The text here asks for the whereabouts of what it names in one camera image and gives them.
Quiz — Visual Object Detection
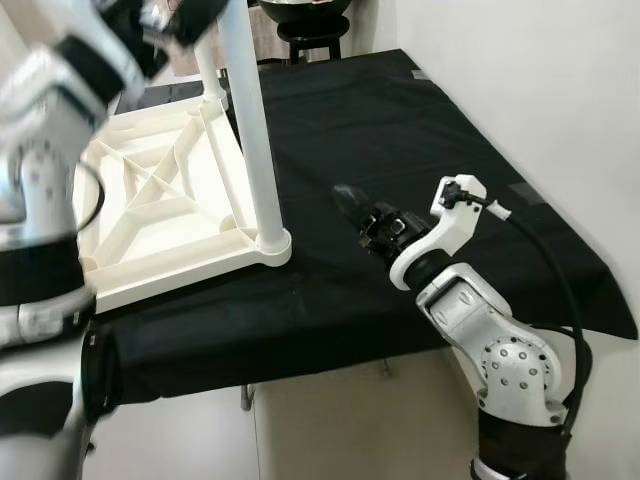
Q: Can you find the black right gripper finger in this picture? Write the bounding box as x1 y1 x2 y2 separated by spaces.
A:
333 185 373 239
340 183 386 226

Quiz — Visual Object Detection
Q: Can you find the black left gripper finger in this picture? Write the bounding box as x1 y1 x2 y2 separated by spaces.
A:
172 0 231 46

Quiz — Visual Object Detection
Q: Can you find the white plastic table leg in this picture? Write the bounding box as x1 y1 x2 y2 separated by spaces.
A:
195 38 228 108
218 0 292 253

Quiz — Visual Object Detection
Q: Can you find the white plastic children table top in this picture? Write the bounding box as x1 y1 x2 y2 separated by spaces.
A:
75 95 294 314

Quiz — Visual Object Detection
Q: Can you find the beige cloth covered side table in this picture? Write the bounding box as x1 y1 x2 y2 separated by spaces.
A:
245 0 283 63

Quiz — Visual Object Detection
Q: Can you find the black tablecloth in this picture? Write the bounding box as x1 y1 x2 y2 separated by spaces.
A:
85 48 639 406

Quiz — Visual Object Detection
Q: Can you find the black bowl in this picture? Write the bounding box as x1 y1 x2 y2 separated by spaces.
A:
258 0 354 26

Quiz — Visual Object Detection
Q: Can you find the black round stool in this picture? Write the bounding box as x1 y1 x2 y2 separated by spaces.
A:
275 15 348 64

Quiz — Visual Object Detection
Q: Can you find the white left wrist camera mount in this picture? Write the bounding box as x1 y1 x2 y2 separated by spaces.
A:
100 22 173 86

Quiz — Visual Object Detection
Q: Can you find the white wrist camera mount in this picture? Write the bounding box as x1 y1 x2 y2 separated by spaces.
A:
100 22 173 86
388 175 513 293

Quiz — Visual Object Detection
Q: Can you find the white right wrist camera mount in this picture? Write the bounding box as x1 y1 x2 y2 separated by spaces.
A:
388 175 513 293

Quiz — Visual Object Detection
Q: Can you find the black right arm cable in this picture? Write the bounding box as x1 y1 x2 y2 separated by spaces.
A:
480 200 593 433

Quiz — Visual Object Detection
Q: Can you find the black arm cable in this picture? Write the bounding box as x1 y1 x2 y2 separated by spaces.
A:
480 200 593 433
75 162 107 233

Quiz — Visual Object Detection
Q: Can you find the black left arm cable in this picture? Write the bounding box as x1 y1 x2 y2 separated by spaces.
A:
75 162 107 233

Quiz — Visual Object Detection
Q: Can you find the grey metal folding table frame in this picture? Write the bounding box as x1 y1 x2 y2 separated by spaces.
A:
240 358 393 413

